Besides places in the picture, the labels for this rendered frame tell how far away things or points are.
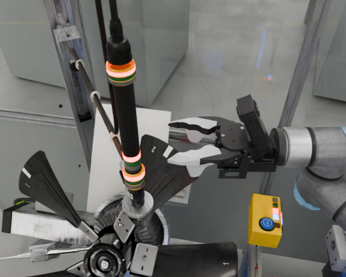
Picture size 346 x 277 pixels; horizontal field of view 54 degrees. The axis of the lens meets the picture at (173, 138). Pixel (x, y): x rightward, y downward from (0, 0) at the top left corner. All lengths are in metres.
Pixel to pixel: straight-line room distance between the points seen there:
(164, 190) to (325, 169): 0.41
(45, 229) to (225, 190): 0.99
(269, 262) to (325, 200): 1.70
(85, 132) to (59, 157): 0.49
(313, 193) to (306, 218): 1.29
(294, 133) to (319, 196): 0.15
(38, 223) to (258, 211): 0.74
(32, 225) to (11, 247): 1.38
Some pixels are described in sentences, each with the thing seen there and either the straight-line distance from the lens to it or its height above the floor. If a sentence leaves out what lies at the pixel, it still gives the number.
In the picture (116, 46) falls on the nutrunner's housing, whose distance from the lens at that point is 0.49.
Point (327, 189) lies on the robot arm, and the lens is 0.72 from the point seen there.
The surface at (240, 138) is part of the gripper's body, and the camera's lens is 0.61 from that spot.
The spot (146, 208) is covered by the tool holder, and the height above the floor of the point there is 1.46.
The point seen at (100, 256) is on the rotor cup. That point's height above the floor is 1.24.
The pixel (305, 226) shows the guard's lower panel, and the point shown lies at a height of 0.42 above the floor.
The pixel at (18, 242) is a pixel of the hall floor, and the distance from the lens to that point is 2.59.
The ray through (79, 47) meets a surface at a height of 1.54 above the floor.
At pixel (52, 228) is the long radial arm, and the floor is 1.12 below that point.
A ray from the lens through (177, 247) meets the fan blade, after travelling 1.02.
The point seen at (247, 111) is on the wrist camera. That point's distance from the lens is 0.55.
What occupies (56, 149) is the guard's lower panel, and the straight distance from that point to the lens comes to 1.92.
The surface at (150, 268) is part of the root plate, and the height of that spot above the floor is 1.19.
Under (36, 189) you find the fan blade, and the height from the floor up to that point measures 1.30.
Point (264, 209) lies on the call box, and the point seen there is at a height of 1.07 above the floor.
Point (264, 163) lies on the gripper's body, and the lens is 0.66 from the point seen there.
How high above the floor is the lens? 2.08
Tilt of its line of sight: 44 degrees down
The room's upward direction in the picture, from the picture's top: straight up
